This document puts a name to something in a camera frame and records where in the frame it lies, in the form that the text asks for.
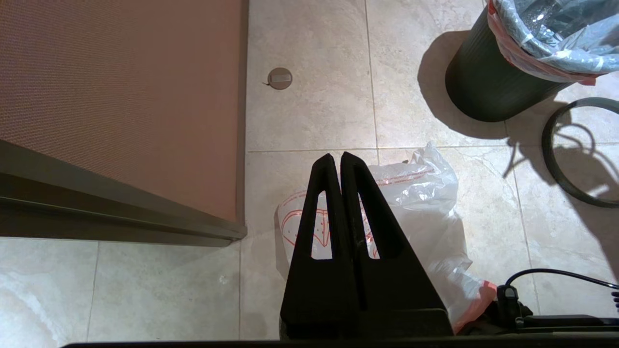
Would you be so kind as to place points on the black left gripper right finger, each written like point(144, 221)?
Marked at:
point(401, 290)

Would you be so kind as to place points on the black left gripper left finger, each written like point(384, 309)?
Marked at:
point(300, 290)

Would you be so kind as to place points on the black round trash bin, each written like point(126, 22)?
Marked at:
point(483, 82)

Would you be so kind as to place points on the white plastic bag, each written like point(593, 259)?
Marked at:
point(556, 48)

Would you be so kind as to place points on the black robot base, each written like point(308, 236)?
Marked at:
point(556, 321)

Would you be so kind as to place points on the new white red-printed bag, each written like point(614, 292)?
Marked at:
point(425, 203)

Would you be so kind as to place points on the round metal floor door stop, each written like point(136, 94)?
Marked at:
point(280, 78)

